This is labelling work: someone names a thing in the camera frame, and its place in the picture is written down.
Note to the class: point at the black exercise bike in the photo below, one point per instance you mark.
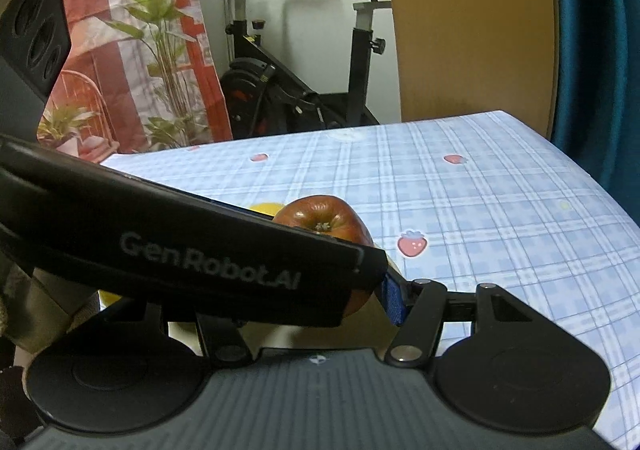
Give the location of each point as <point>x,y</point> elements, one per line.
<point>260,80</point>

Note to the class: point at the cream round plate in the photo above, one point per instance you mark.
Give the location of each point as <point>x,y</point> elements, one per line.
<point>300,336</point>

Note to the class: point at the printed wall cloth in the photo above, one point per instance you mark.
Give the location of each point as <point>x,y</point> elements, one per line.
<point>125,55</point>

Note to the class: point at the red apple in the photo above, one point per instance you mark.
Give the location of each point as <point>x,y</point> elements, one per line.
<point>320,212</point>

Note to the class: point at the blue plaid tablecloth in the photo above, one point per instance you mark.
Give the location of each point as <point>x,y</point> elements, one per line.
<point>500,205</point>

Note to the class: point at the blue curtain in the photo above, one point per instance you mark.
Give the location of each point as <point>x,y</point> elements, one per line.
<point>600,55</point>

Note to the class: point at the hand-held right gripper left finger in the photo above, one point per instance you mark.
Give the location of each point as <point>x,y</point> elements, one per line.
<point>222,340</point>

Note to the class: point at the wooden door panel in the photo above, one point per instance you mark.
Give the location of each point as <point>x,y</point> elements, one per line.
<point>470,30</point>

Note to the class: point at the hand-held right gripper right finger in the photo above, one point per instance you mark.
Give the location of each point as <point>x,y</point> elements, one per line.
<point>395,302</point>

